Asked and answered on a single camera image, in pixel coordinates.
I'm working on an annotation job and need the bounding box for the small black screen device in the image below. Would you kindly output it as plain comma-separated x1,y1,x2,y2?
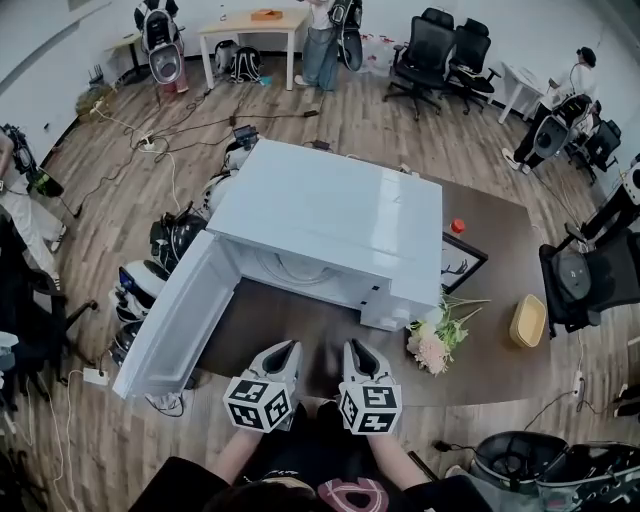
231,124,259,152

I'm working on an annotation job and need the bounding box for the yellow dish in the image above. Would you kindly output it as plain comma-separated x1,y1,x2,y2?
508,293,548,349

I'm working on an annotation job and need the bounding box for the small white table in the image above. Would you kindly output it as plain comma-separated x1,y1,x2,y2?
497,60,551,125

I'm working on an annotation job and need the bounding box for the white appliance with door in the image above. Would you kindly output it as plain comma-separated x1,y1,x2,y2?
112,138,445,401

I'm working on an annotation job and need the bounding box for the small round table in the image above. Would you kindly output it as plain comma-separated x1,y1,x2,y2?
103,31,147,87

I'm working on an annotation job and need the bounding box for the black office chair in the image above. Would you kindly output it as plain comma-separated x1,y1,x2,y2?
443,17,503,117
0,214,100,404
568,118,624,185
382,6,457,122
538,223,640,341

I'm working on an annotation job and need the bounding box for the white wooden-top table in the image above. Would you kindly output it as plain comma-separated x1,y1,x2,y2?
197,6,312,93

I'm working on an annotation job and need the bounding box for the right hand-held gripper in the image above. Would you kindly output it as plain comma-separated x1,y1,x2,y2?
337,338,404,436

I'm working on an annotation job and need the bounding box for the white red plastic bag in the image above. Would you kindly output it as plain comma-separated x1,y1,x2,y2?
359,32,397,72

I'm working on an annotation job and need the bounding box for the person's black clothing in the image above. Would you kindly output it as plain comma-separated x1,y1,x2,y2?
128,399,501,512

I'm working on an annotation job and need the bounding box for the person's left forearm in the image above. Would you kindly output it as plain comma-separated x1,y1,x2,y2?
208,427,267,487

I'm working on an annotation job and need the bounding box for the grey black equipment rig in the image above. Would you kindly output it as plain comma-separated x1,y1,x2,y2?
530,94,594,162
329,0,365,73
537,439,640,512
472,430,571,494
132,0,190,96

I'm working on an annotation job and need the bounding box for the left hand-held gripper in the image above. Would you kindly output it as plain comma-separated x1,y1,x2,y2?
222,339,304,434

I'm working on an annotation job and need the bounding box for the artificial flower bouquet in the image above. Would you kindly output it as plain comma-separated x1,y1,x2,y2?
405,293,492,377

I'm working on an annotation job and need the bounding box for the person's right forearm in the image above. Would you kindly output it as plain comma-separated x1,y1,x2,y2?
368,430,432,486

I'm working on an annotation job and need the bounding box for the white black equipment shell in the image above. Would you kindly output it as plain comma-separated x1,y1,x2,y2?
108,258,172,324

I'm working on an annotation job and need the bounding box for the black white backpack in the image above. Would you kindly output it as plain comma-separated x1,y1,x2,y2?
228,45,265,85

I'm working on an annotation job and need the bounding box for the black picture frame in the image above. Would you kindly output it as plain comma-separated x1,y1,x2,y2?
439,231,489,296

